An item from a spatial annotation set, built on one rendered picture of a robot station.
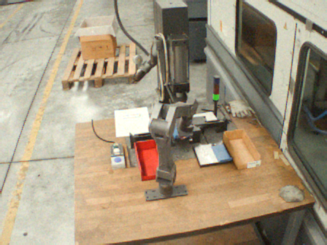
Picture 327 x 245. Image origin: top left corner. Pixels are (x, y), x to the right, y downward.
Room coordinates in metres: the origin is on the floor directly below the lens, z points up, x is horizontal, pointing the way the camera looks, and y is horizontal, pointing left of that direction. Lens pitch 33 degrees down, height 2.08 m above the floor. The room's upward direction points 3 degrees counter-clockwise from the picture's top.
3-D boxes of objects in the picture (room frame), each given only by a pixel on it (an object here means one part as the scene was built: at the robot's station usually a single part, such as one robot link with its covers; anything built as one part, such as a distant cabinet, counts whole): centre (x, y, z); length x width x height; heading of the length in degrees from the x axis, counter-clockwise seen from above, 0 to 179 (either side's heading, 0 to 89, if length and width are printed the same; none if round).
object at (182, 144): (1.70, -0.11, 0.88); 0.65 x 0.50 x 0.03; 99
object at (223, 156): (1.44, -0.30, 0.93); 0.15 x 0.07 x 0.03; 10
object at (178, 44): (1.62, -0.09, 1.37); 0.11 x 0.09 x 0.30; 99
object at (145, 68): (1.87, 0.07, 1.25); 0.19 x 0.07 x 0.19; 99
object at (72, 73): (4.72, 0.84, 0.07); 1.20 x 1.00 x 0.14; 3
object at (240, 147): (1.46, -0.41, 0.93); 0.25 x 0.13 x 0.08; 9
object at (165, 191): (1.20, 0.00, 0.94); 0.20 x 0.07 x 0.08; 99
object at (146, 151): (1.42, 0.08, 0.93); 0.25 x 0.12 x 0.06; 9
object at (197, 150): (1.46, -0.25, 0.91); 0.17 x 0.16 x 0.02; 99
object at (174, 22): (1.74, -0.07, 1.44); 0.17 x 0.13 x 0.42; 9
